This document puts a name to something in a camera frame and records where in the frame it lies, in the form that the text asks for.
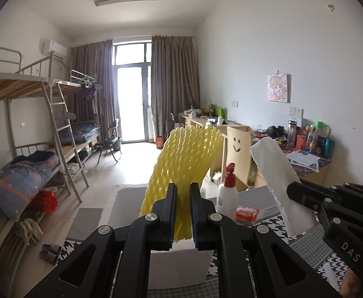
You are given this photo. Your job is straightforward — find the black folding chair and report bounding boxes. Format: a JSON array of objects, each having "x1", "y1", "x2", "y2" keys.
[{"x1": 95, "y1": 118, "x2": 122, "y2": 165}]

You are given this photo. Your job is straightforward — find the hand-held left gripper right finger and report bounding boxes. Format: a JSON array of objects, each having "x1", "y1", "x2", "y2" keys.
[{"x1": 189, "y1": 182, "x2": 341, "y2": 298}]

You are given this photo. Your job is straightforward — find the white tissue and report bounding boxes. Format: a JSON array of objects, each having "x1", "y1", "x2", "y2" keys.
[{"x1": 250, "y1": 137, "x2": 318, "y2": 238}]

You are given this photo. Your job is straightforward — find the folded blue bedding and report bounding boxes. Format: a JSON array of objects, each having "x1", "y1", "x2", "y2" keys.
[{"x1": 59, "y1": 121, "x2": 101, "y2": 145}]

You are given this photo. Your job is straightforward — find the cluster of toiletry bottles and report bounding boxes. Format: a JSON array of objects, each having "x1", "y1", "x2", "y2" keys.
[{"x1": 287, "y1": 118, "x2": 335, "y2": 159}]

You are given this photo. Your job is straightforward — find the glass balcony door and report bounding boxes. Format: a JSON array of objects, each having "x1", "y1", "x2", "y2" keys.
[{"x1": 112, "y1": 42, "x2": 152, "y2": 143}]

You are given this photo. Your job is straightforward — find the beige crumpled clothing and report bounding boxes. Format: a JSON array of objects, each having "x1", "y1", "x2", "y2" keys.
[{"x1": 14, "y1": 219, "x2": 44, "y2": 243}]

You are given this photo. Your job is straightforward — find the red snack packet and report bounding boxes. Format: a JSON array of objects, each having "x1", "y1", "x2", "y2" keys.
[{"x1": 235, "y1": 205, "x2": 259, "y2": 224}]

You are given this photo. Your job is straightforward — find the printed papers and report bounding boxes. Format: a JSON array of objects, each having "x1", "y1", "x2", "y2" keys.
[{"x1": 285, "y1": 150, "x2": 321, "y2": 173}]

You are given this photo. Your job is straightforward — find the yellow foam fruit net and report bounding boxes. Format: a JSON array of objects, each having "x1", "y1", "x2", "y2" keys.
[{"x1": 139, "y1": 124, "x2": 222, "y2": 244}]

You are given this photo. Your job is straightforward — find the metal bunk ladder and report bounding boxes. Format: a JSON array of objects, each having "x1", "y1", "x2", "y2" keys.
[{"x1": 43, "y1": 81, "x2": 90, "y2": 194}]

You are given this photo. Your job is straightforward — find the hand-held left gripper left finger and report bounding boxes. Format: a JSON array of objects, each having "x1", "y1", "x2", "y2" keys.
[{"x1": 25, "y1": 183, "x2": 179, "y2": 298}]

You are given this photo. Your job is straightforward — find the small metal bunk bed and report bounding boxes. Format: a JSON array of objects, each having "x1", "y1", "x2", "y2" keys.
[{"x1": 49, "y1": 70, "x2": 121, "y2": 168}]

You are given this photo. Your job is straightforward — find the white pump bottle red nozzle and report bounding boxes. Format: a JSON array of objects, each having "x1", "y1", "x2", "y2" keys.
[{"x1": 216, "y1": 162, "x2": 239, "y2": 216}]

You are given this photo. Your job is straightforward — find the white air conditioner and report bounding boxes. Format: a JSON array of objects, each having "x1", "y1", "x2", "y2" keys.
[{"x1": 42, "y1": 39, "x2": 67, "y2": 60}]

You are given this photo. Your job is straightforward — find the large metal bunk bed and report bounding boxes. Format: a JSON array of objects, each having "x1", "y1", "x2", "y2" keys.
[{"x1": 0, "y1": 44, "x2": 90, "y2": 274}]

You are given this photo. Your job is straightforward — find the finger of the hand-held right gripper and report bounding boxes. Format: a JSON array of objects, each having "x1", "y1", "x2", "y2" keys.
[{"x1": 286, "y1": 181, "x2": 363, "y2": 215}]

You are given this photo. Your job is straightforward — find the person's right hand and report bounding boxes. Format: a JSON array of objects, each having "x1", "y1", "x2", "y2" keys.
[{"x1": 339, "y1": 268, "x2": 361, "y2": 298}]

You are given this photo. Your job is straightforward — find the ceiling tube light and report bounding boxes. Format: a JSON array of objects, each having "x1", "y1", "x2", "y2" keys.
[{"x1": 95, "y1": 0, "x2": 158, "y2": 7}]

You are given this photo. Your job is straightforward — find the wooden chair with smiley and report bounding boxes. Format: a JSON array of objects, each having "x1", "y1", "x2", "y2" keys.
[{"x1": 222, "y1": 126, "x2": 253, "y2": 191}]

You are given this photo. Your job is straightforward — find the dark hanging clothes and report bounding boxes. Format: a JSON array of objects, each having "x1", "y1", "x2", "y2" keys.
[{"x1": 80, "y1": 84, "x2": 104, "y2": 115}]

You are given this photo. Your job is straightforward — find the black bag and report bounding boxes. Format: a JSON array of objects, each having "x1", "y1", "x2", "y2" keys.
[{"x1": 266, "y1": 125, "x2": 286, "y2": 139}]

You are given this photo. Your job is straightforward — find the brown curtain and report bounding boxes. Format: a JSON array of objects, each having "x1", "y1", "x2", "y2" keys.
[
  {"x1": 70, "y1": 40, "x2": 114, "y2": 137},
  {"x1": 151, "y1": 35, "x2": 200, "y2": 143}
]

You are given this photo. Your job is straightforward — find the long wooden desk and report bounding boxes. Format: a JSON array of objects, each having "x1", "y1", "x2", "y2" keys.
[{"x1": 178, "y1": 113, "x2": 332, "y2": 187}]

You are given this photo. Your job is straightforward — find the cartoon wall poster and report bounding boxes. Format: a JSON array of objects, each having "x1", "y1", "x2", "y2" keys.
[{"x1": 266, "y1": 73, "x2": 291, "y2": 104}]

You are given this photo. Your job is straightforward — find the white foam box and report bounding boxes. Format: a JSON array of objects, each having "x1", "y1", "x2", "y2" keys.
[{"x1": 98, "y1": 183, "x2": 221, "y2": 290}]

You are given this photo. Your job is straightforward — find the red plastic bag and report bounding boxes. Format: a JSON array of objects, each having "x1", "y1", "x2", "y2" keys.
[{"x1": 34, "y1": 191, "x2": 59, "y2": 213}]

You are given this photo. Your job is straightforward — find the assorted desk clutter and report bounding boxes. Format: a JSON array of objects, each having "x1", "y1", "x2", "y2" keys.
[{"x1": 183, "y1": 104, "x2": 219, "y2": 121}]

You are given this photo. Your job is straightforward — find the black folded cart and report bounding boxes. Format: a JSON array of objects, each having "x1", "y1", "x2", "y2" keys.
[{"x1": 164, "y1": 113, "x2": 177, "y2": 137}]

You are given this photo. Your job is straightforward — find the houndstooth tablecloth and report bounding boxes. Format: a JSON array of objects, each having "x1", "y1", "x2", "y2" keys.
[{"x1": 57, "y1": 205, "x2": 363, "y2": 298}]

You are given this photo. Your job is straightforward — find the blue patterned quilt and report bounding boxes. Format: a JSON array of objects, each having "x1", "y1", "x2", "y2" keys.
[{"x1": 0, "y1": 150, "x2": 59, "y2": 219}]

